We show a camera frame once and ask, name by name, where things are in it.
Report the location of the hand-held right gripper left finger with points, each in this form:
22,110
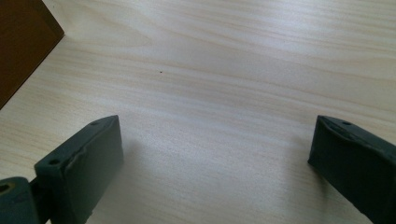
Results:
84,168

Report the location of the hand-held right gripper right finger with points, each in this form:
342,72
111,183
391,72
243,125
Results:
358,165

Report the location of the brown wooden box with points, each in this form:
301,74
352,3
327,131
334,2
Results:
21,40

